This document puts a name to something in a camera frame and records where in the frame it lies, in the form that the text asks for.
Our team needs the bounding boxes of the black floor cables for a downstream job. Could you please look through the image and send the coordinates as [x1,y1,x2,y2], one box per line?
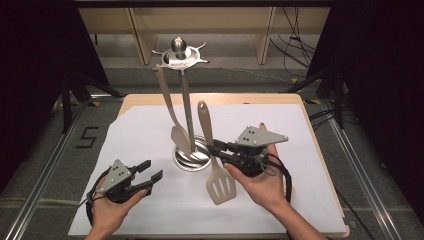
[269,7,318,69]

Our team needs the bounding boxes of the black metal stand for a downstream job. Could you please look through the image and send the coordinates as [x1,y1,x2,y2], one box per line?
[279,66,346,129]
[59,69,126,134]

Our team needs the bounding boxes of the beige slotted spatula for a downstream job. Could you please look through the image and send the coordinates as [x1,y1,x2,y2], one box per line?
[197,100,237,206]

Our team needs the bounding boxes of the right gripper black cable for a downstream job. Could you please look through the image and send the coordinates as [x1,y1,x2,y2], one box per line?
[261,153,296,240]

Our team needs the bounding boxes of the dark curtain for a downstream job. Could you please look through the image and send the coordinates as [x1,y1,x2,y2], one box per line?
[0,0,109,194]
[306,0,424,214]

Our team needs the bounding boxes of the white floor cable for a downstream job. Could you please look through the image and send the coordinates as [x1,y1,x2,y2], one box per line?
[223,68,291,84]

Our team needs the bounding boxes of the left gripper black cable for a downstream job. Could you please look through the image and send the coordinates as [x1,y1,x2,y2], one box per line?
[84,168,111,228]

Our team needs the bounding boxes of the white paper sheet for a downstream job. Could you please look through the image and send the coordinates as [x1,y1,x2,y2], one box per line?
[68,103,348,236]

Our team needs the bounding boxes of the metal floor rail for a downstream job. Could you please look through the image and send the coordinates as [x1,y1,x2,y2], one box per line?
[321,99,404,240]
[3,99,89,240]

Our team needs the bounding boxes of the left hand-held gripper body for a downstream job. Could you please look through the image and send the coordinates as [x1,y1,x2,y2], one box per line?
[99,159,141,204]

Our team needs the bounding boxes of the person's left hand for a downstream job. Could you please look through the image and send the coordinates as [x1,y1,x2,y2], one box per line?
[91,178,148,231]

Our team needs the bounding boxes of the metal utensil rack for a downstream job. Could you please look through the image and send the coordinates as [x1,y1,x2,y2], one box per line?
[151,36,216,173]

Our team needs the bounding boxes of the wooden shelf unit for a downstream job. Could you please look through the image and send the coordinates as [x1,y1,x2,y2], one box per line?
[78,7,331,66]

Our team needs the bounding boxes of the beige solid spatula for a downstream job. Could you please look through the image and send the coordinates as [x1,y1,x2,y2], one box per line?
[155,64,193,157]

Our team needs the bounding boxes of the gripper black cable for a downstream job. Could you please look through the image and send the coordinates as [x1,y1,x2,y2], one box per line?
[84,168,111,228]
[261,153,296,240]

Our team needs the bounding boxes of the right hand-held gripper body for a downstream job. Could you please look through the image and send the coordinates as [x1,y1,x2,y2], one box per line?
[229,125,289,178]

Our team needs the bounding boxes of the person's right hand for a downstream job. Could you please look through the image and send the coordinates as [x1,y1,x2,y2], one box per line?
[223,144,289,211]

